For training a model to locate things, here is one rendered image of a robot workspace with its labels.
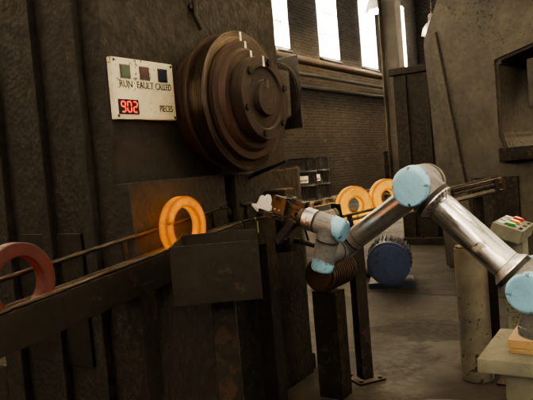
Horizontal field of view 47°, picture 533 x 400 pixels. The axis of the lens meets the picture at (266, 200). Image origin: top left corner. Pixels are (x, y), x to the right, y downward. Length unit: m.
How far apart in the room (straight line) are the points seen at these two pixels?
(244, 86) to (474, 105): 2.82
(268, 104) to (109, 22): 0.56
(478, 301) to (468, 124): 2.32
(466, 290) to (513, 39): 2.39
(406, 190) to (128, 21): 0.97
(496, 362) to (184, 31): 1.42
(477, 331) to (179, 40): 1.52
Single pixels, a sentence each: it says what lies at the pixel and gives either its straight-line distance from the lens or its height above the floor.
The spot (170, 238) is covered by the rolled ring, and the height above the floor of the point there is 0.70.
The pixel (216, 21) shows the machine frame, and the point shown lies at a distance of 2.30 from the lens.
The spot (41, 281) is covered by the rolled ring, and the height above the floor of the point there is 0.66.
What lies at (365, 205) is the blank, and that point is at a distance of 2.45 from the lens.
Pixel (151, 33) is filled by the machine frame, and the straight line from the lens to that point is 2.02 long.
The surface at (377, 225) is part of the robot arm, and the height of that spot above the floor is 0.67.
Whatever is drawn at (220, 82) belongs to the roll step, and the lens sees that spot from 1.96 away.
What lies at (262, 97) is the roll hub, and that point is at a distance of 2.01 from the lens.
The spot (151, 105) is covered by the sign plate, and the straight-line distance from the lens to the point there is 1.93.
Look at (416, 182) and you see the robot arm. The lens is 1.76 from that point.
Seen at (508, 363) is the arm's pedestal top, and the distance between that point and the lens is 1.84.
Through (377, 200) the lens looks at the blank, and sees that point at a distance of 2.48.
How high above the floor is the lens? 0.88
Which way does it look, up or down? 3 degrees down
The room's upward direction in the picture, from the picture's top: 5 degrees counter-clockwise
